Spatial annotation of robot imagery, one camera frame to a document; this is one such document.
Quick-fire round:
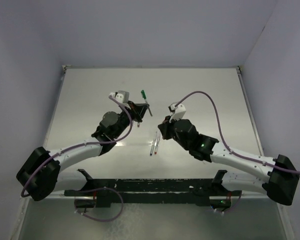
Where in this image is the blue-end white marker pen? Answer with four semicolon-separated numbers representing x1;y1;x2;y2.
149;131;158;156

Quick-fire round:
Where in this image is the red-end white marker pen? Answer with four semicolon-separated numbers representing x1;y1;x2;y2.
154;133;161;155

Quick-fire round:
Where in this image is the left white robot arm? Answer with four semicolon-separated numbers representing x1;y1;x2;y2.
16;101;150;201

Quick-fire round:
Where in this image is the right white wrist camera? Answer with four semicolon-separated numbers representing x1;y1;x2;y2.
168;102;186;123

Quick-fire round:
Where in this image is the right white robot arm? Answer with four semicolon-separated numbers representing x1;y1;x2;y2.
158;116;300;206

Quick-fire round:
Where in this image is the aluminium frame rail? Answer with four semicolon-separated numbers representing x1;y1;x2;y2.
236;66;264;156

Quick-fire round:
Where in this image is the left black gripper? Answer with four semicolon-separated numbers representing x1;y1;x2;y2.
112;100;148;139

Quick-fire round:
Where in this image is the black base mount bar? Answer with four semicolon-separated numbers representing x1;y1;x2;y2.
64;170;241;208

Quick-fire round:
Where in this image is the green-end white marker pen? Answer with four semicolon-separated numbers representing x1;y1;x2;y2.
144;98;153;117

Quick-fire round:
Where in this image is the lower purple cable loop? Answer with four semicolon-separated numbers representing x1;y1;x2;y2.
74;186;126;223

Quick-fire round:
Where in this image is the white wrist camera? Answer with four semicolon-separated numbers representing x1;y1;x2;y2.
109;90;130;104
168;102;186;123

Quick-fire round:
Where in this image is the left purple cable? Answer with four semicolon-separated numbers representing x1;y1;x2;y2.
21;96;134;198

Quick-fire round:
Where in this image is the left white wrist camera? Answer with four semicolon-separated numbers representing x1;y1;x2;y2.
109;90;130;104

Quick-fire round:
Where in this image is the green pen cap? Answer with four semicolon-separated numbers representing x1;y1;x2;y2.
141;90;147;100

